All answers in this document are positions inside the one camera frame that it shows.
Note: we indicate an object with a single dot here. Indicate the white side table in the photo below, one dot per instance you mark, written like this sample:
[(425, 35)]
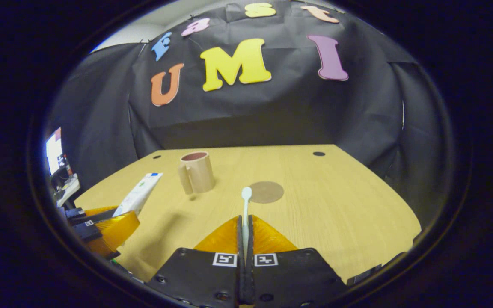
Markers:
[(70, 190)]

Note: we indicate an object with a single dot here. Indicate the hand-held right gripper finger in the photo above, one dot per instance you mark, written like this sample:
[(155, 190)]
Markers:
[(240, 244), (250, 244)]

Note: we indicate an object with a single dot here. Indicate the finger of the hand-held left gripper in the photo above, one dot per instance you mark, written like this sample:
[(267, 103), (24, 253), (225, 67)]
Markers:
[(114, 233), (88, 216)]

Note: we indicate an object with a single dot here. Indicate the computer monitor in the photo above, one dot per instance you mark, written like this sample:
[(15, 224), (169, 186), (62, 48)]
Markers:
[(54, 149)]

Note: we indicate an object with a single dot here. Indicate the black backdrop cloth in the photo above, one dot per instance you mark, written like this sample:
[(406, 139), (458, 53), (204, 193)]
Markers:
[(272, 111)]

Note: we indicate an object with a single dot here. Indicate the white toothpaste tube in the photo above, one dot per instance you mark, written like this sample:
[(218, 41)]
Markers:
[(139, 192)]

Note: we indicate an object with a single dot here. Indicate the pale green toothbrush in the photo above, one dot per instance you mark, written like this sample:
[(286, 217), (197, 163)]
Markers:
[(246, 214)]

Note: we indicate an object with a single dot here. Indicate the round brown coaster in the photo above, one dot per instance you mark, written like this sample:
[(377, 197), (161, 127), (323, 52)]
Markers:
[(266, 192)]

